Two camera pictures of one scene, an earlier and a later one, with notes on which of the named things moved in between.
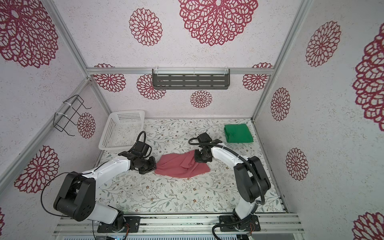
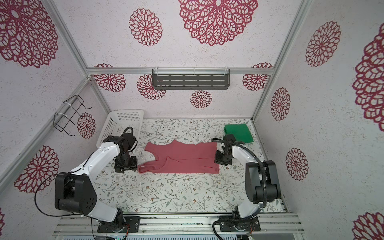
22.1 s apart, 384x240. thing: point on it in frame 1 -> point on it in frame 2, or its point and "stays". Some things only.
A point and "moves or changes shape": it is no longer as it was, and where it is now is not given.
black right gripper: (196, 157) -> (218, 160)
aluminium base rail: (269, 224) stays
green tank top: (239, 133) stays
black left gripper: (152, 167) -> (133, 165)
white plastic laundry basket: (122, 129) stays
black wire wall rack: (71, 106) stays
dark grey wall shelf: (213, 78) stays
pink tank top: (180, 165) moves or changes shape
